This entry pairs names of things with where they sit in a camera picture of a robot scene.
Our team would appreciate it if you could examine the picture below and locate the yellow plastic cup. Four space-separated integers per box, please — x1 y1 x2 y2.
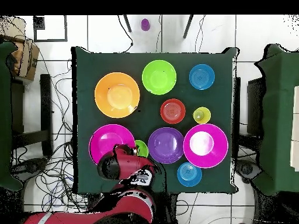
192 106 211 124

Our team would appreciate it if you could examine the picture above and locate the green cloth side table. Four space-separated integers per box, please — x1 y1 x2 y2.
253 43 299 196
0 41 24 192

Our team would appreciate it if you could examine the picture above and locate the cardboard box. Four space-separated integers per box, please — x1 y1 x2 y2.
0 16 40 82

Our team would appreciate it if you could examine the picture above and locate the black chair frame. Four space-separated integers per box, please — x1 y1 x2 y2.
10 73 54 158

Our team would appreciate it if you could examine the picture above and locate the pink plastic bowl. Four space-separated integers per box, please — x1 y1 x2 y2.
183 123 229 169
88 124 136 165

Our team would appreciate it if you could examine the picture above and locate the blue plastic bowl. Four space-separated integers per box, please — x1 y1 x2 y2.
176 162 203 188
189 64 215 91

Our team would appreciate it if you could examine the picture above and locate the large green plastic bowl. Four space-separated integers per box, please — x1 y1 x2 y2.
141 59 178 96

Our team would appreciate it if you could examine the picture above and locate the purple plastic bowl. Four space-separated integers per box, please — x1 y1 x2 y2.
147 127 185 165

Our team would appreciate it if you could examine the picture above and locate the small green plastic bowl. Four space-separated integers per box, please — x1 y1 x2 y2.
134 139 150 159

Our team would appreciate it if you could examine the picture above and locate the red plastic bowl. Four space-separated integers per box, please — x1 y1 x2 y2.
159 98 187 125

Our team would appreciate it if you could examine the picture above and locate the tangle of floor cables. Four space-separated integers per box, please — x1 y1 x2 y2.
11 53 122 224

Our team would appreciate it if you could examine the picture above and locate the black square frame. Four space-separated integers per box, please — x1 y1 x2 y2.
33 15 68 43

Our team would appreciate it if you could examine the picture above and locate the black stand base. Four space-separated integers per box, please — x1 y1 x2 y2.
235 159 263 184
10 157 48 181

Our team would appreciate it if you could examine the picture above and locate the white box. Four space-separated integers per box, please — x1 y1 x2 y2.
290 85 299 172

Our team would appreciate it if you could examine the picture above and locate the black tripod leg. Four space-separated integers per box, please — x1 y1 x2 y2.
182 15 194 40
123 15 133 33

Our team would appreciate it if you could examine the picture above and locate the orange plastic bowl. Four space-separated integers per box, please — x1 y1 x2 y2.
94 72 141 119

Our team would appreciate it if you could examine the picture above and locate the dark green table cloth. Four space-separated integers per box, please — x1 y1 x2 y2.
71 46 240 195

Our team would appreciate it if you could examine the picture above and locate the purple plastic cup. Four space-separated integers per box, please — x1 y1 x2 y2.
140 18 151 32

